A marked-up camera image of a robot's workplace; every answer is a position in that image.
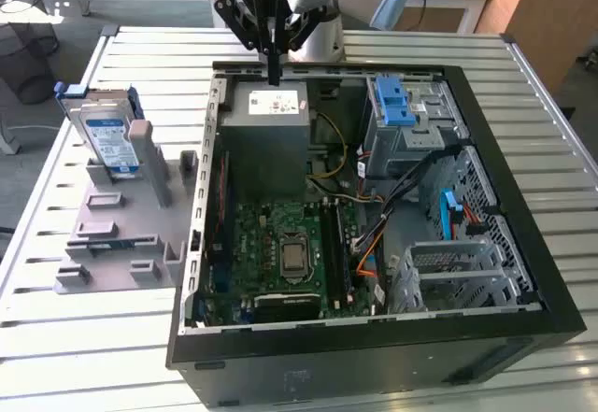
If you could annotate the metal disk bay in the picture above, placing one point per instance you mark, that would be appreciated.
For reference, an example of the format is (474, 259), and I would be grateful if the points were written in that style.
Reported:
(467, 275)

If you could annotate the blue drive cage latch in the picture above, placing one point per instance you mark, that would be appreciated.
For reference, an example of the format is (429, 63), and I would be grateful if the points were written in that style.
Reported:
(394, 103)

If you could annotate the hard disk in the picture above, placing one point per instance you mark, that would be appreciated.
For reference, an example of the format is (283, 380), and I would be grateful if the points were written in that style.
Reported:
(109, 141)

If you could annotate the silver CPU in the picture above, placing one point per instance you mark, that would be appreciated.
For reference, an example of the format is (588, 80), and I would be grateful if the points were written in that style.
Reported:
(293, 259)

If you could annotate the RAM stick with blue label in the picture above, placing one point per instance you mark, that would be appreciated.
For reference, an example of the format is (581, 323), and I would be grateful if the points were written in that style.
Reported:
(112, 244)

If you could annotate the black PC case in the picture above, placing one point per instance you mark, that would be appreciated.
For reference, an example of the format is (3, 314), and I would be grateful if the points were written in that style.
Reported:
(327, 374)

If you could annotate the grey plastic parts rack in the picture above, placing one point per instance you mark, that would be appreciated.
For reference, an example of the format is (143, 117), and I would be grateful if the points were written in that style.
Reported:
(135, 225)

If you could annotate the black mesh waste bin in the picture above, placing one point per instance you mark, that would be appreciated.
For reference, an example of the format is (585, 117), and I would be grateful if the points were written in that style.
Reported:
(28, 71)

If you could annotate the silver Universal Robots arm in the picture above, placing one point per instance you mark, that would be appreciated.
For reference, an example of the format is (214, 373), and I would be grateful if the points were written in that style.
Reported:
(322, 38)

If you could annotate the green motherboard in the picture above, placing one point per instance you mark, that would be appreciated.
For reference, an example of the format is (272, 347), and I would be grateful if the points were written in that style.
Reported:
(261, 244)

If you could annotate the grey power supply unit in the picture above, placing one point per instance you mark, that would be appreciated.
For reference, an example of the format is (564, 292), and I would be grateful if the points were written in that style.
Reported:
(266, 150)

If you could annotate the wooden cabinet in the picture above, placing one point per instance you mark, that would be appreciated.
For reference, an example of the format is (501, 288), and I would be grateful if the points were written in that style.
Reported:
(551, 19)

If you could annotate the grey optical drive cage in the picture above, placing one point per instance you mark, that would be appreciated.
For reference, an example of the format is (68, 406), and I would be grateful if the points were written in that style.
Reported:
(388, 150)

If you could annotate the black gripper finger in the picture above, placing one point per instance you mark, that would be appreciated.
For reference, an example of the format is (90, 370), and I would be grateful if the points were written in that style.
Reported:
(306, 31)
(233, 26)

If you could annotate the black graphics card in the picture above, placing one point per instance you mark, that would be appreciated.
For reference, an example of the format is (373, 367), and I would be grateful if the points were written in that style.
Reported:
(287, 307)

